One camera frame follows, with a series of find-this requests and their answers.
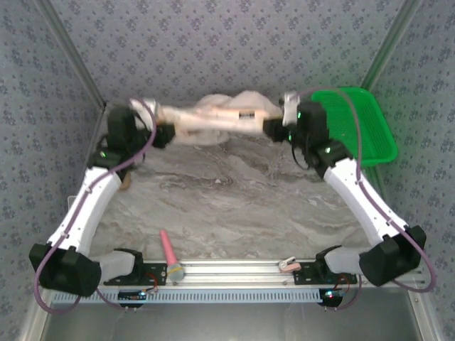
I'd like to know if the small circuit board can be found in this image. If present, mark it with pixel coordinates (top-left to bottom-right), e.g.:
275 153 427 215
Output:
318 288 344 306
118 289 149 303

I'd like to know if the green plastic basket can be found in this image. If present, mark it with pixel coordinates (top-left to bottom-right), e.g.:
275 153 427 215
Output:
311 87 398 168

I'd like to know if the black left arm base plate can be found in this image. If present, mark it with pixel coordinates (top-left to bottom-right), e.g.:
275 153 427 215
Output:
102 261 168 287

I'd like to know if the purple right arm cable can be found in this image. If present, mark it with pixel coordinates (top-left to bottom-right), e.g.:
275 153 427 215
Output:
296 87 438 312

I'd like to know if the aluminium corner post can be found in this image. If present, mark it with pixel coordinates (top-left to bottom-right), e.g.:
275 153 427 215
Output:
37 0 107 109
358 0 426 92

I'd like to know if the aluminium rail frame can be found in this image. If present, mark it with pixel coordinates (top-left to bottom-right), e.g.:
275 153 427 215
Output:
35 259 427 288

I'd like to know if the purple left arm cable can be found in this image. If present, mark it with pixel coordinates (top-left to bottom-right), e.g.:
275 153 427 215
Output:
33 97 159 315

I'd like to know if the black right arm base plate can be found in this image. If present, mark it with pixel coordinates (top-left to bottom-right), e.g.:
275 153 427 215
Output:
293 261 358 285

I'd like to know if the cream printed t-shirt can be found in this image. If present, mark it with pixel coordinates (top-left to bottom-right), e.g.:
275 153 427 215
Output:
156 90 285 146

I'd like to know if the grey metal shelf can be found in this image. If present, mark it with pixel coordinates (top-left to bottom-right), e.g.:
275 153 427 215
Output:
19 287 441 341

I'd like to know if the pink toy microphone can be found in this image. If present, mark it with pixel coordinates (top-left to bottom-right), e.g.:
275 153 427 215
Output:
159 229 186 283

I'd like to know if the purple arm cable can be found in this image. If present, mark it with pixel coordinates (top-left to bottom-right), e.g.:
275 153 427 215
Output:
33 97 159 315
296 87 438 312

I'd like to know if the slotted grey cable duct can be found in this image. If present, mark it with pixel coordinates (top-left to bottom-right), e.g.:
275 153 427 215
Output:
51 288 324 305

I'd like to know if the pink white clip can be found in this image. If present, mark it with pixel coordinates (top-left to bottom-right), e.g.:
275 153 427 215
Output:
279 256 302 274

